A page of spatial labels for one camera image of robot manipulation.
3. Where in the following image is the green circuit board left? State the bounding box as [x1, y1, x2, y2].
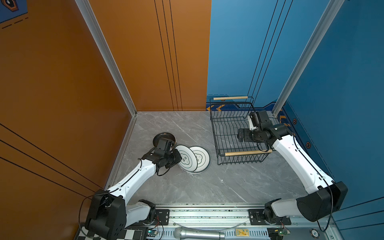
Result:
[147, 229, 159, 238]

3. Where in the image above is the black wire dish rack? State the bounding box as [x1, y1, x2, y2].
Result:
[207, 96, 273, 165]

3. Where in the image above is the circuit board right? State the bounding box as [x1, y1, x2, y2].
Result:
[267, 229, 291, 240]

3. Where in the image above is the white plate row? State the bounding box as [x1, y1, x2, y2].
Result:
[176, 145, 198, 172]
[190, 146, 211, 174]

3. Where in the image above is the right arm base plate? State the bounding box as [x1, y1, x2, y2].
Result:
[248, 209, 292, 226]

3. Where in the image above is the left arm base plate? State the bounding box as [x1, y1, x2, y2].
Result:
[146, 209, 170, 226]

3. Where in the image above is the checkerboard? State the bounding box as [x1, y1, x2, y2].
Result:
[76, 229, 148, 240]

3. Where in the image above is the yellow label tag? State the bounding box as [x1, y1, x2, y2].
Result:
[235, 229, 250, 237]

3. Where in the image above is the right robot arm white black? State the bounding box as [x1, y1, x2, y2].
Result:
[238, 124, 348, 224]

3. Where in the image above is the black plate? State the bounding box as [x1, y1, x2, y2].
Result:
[153, 132, 177, 149]

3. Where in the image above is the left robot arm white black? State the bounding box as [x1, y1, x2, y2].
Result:
[85, 148, 182, 240]

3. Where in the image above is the silver microphone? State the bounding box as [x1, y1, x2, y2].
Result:
[174, 227, 226, 240]

